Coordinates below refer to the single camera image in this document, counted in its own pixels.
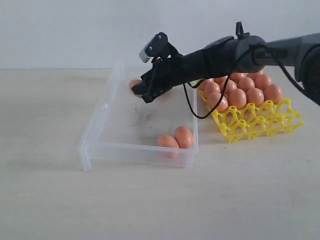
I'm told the brown egg frontmost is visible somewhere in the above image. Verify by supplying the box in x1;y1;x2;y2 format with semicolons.
157;134;179;158

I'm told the yellow plastic egg tray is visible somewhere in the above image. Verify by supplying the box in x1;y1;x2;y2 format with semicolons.
197;88;303;142

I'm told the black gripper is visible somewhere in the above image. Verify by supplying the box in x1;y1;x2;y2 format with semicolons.
130;53;200;103

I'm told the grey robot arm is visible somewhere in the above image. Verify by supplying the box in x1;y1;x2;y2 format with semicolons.
132;22;320;104

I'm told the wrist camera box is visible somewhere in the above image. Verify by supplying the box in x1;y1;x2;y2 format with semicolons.
139;32;175;63

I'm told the black cable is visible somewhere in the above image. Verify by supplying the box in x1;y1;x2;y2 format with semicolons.
182;42;311;120

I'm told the clear plastic bin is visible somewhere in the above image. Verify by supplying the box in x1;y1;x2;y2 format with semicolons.
78;61;199;171

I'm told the brown egg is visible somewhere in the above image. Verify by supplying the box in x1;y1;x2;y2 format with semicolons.
220;79;237;96
128;79;143;98
207;92;229;113
173;125;194;149
254;73;272;91
214;76;227;85
246;69;264;80
230;72;247;83
227;88;247;109
263;84;283;104
158;92;171;99
237;76;255;93
198;78;214;91
203;81;221;99
246;87;264;107

